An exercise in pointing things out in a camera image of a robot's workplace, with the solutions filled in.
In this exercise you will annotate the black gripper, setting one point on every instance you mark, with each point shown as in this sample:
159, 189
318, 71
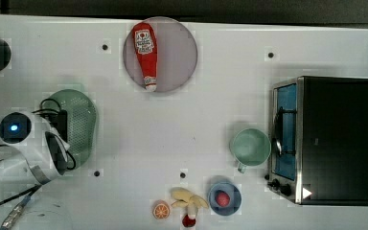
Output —
57, 141

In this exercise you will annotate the green strainer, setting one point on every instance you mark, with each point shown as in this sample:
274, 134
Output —
73, 115

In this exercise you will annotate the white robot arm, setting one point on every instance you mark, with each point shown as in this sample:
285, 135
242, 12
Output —
41, 157

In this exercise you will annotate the red ketchup bottle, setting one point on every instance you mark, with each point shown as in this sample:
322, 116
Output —
146, 50

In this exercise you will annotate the orange slice toy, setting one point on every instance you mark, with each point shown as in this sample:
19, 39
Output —
161, 209

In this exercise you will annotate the pink round plate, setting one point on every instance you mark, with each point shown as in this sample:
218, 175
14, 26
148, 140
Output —
177, 54

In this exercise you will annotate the peeled toy banana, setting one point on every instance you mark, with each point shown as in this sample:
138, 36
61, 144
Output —
184, 198

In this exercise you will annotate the red strawberry toy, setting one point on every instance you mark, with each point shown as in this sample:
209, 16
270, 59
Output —
187, 222

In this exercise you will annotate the red toy fruit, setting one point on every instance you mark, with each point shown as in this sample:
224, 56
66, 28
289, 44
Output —
222, 199

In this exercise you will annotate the blue bowl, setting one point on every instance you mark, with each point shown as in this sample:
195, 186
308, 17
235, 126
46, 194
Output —
235, 199

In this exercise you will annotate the green mug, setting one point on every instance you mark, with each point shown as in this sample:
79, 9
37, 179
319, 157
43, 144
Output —
250, 147

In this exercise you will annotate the black steel toaster oven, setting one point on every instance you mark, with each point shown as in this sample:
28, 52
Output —
319, 137

